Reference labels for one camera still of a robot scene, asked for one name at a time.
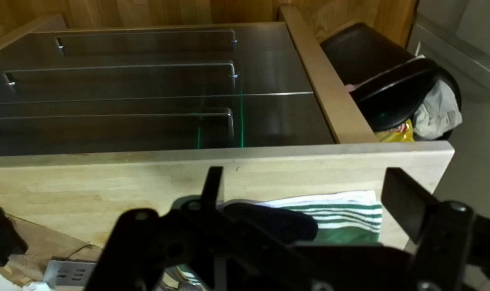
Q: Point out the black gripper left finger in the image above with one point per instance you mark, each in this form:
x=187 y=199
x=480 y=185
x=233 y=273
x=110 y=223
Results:
x=212 y=188

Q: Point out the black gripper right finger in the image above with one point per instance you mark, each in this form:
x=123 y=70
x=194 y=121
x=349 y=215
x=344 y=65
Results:
x=407 y=204

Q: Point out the steel front cutlery drawer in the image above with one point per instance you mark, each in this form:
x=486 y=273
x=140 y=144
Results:
x=281 y=123

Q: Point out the green white striped towel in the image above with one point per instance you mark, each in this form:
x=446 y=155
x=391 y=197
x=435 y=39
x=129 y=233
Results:
x=351 y=215

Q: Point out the black cloth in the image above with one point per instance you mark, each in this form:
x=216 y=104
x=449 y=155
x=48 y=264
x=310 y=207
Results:
x=276 y=220

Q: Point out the yellow wrapper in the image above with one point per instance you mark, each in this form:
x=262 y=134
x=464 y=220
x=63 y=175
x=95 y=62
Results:
x=396 y=133

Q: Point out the white crumpled plastic bag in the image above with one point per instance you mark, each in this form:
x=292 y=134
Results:
x=438 y=110

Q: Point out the wooden butcher block table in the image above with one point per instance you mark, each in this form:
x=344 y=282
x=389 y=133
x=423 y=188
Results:
x=325 y=91

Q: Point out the black trash can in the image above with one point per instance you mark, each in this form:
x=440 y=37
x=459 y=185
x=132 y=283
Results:
x=373 y=58

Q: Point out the grey labelled box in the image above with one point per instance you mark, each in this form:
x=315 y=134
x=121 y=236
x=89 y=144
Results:
x=68 y=272

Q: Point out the brown cardboard piece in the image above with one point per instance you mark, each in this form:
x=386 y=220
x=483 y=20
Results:
x=43 y=243

